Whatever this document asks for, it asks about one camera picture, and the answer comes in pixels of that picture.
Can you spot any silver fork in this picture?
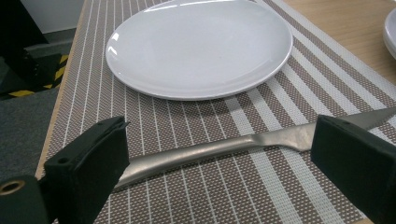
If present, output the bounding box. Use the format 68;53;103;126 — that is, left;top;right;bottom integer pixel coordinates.
113;106;396;190

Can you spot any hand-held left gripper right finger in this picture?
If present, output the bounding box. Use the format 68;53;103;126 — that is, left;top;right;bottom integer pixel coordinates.
310;114;396;224

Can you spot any white cabinet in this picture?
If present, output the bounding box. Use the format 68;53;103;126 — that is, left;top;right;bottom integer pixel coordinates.
20;0;87;35

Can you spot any white plate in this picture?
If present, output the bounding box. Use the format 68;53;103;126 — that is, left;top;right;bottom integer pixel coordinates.
105;0;294;102
384;36;396;61
383;7;396;48

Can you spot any black curtain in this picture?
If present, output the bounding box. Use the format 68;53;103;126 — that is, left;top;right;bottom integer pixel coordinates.
0;0;50;60

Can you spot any grey striped placemat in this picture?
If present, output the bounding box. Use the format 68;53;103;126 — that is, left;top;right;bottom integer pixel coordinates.
35;0;396;224

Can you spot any black yellow striped stand base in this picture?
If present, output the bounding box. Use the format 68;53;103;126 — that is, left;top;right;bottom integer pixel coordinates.
0;46;70;99

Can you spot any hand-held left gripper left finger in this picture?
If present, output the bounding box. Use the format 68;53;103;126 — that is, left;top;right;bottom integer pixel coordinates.
40;115;132;224

